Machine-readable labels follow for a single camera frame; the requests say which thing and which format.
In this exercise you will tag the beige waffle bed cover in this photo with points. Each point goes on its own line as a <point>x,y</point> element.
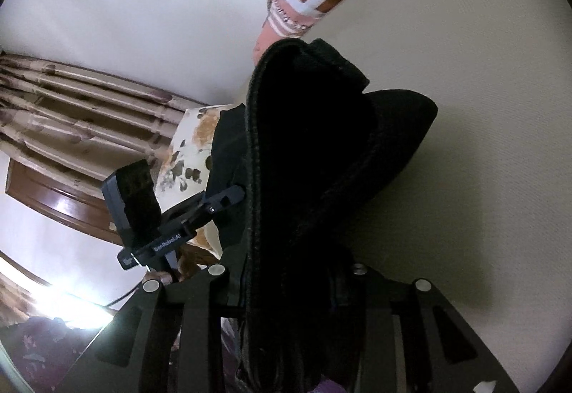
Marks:
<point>491,152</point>

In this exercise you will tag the pink striped garment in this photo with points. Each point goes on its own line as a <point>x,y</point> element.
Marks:
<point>279,24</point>

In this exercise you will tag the wooden door frame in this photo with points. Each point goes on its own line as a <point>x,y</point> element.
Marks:
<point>53,201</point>

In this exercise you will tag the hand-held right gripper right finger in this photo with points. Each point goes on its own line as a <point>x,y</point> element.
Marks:
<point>375,330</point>

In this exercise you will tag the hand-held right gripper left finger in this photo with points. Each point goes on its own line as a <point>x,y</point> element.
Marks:
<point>196,330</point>

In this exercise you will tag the white floral pillow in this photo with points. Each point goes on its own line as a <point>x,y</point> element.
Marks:
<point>187,143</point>

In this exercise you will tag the black pants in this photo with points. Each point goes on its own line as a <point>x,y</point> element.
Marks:
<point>304,174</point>

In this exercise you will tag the beige patterned curtain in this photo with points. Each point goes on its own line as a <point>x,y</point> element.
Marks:
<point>89,107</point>

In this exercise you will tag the person's left hand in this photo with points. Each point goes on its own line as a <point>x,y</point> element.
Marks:
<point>190,265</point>

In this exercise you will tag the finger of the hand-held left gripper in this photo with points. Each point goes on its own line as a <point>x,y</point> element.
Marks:
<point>223,200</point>

